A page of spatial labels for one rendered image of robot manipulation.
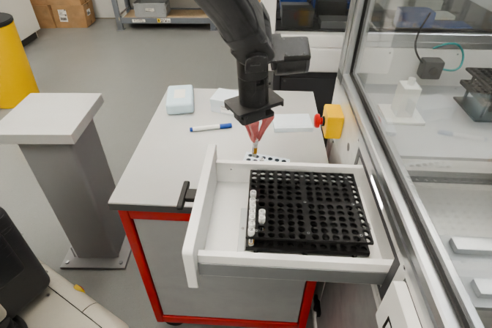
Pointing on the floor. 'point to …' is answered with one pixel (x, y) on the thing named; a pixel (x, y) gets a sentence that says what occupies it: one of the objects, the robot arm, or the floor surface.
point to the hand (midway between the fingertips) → (255, 137)
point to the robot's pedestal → (71, 173)
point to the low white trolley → (168, 144)
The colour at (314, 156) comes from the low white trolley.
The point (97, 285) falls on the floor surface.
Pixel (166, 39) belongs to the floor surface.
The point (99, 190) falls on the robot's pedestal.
